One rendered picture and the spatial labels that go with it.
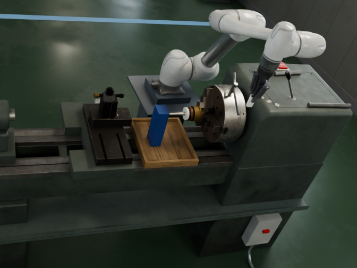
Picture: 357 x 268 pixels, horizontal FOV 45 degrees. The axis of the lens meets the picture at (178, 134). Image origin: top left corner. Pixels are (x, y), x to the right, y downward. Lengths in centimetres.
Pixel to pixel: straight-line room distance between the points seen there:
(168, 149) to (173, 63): 69
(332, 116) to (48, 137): 151
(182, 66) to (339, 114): 101
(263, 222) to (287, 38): 134
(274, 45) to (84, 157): 102
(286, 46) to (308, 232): 199
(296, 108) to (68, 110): 121
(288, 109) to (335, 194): 185
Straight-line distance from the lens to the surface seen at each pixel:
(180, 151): 235
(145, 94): 294
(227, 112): 222
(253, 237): 293
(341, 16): 552
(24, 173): 213
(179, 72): 282
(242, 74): 245
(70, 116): 236
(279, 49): 190
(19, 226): 234
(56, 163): 220
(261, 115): 223
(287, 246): 339
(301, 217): 365
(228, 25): 225
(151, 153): 228
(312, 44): 198
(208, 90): 231
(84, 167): 209
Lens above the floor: 241
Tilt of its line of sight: 38 degrees down
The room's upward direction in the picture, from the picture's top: 17 degrees clockwise
